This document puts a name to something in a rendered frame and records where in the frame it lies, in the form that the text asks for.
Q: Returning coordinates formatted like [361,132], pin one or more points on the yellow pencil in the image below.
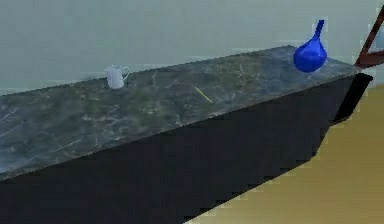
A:
[203,95]

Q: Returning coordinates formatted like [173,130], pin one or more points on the black marble-topped counter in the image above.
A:
[166,160]

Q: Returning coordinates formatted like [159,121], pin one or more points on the blue round vase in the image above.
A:
[310,55]

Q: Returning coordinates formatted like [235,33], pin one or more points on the brown wooden framed window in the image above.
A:
[368,56]

